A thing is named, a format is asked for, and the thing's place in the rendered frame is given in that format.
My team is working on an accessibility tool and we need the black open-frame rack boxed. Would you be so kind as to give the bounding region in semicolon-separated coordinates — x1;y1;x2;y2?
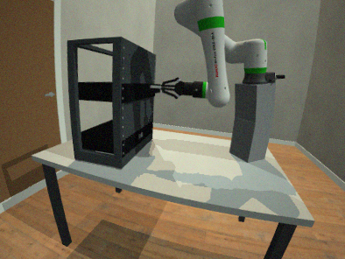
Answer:
67;37;160;170

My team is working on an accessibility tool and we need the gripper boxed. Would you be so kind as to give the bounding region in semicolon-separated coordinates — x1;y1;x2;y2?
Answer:
151;77;193;99

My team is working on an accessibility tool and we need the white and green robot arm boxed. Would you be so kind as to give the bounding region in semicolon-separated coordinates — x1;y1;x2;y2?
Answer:
174;0;285;108

